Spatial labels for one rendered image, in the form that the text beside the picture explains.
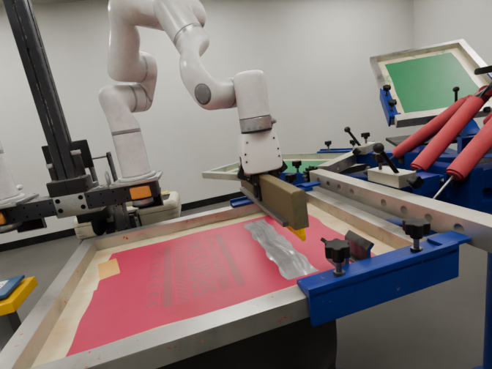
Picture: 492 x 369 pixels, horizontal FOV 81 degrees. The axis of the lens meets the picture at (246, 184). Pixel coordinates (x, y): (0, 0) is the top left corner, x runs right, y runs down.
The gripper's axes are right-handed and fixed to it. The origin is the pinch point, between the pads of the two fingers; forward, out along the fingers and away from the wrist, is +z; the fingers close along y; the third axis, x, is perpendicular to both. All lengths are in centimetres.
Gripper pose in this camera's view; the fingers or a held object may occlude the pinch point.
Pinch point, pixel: (265, 190)
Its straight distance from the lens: 73.5
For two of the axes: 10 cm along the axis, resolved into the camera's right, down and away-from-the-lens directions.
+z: 1.5, 9.6, 2.3
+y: -9.5, 2.0, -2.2
